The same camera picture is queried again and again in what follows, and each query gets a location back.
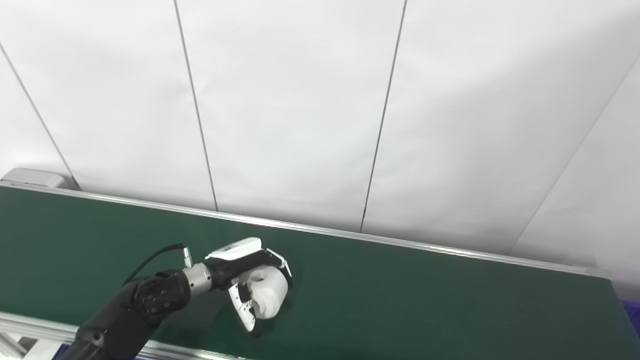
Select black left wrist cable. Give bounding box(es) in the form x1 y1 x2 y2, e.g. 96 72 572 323
122 243 194 286

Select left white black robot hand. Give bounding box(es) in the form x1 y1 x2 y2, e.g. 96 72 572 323
204 237 294 339

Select white round plastic part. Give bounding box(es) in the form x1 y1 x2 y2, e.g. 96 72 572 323
239 266 289 320

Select green conveyor belt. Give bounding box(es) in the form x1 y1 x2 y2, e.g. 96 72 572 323
0 167 640 360
0 186 640 360

